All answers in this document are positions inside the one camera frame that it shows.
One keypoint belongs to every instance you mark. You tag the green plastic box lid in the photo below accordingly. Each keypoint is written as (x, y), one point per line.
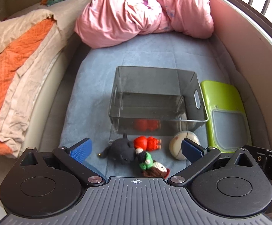
(220, 98)

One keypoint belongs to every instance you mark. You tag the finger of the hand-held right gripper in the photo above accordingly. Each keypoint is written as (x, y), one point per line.
(264, 151)

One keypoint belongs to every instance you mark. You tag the red toy figure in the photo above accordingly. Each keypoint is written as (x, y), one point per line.
(147, 143)

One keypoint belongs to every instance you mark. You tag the grey transparent storage box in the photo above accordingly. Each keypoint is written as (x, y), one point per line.
(150, 107)

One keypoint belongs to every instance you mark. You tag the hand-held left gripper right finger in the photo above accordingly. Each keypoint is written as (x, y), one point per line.
(191, 148)

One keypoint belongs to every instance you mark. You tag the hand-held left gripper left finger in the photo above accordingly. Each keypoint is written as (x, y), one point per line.
(80, 151)

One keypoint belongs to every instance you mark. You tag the black window railing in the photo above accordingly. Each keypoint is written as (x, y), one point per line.
(266, 28)

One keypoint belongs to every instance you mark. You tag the pink quilt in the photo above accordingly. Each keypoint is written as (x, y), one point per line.
(136, 9)

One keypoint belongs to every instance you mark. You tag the green brown crocheted doll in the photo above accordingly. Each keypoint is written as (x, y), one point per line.
(147, 163)

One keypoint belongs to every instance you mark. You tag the grey plush mouse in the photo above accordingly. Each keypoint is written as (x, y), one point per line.
(121, 151)

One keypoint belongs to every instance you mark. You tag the orange and beige blanket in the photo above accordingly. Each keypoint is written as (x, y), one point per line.
(0, 32)

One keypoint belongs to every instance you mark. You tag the white round ball toy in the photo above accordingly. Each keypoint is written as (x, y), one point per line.
(177, 145)

